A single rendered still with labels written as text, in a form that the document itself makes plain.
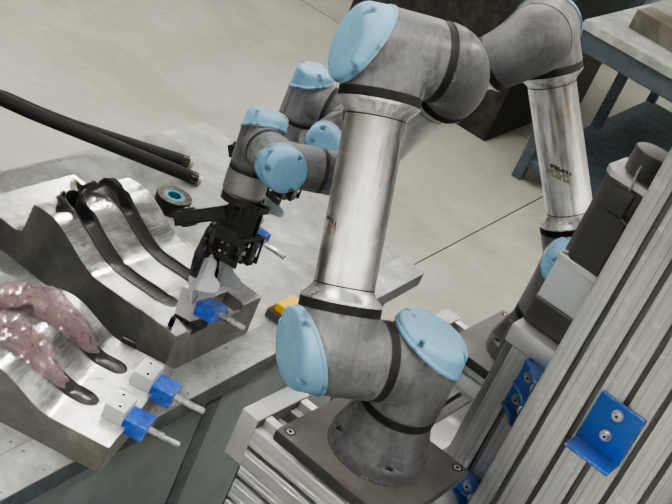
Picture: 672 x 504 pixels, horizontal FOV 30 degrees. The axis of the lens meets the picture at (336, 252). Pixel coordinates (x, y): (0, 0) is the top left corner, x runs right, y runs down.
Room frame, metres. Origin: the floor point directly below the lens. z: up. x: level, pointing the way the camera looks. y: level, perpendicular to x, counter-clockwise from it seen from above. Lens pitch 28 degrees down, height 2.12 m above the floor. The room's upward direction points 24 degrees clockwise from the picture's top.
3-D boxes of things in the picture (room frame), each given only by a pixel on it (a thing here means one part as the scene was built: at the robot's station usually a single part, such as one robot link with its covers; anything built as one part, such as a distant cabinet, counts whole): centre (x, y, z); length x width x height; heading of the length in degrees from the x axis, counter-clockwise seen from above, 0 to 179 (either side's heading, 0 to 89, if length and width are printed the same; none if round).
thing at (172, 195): (2.38, 0.37, 0.82); 0.08 x 0.08 x 0.04
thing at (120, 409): (1.59, 0.17, 0.86); 0.13 x 0.05 x 0.05; 85
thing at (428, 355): (1.53, -0.17, 1.20); 0.13 x 0.12 x 0.14; 118
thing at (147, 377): (1.70, 0.16, 0.86); 0.13 x 0.05 x 0.05; 85
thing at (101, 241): (2.01, 0.36, 0.92); 0.35 x 0.16 x 0.09; 68
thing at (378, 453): (1.53, -0.17, 1.09); 0.15 x 0.15 x 0.10
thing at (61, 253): (2.03, 0.37, 0.87); 0.50 x 0.26 x 0.14; 68
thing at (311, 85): (2.19, 0.17, 1.25); 0.09 x 0.08 x 0.11; 82
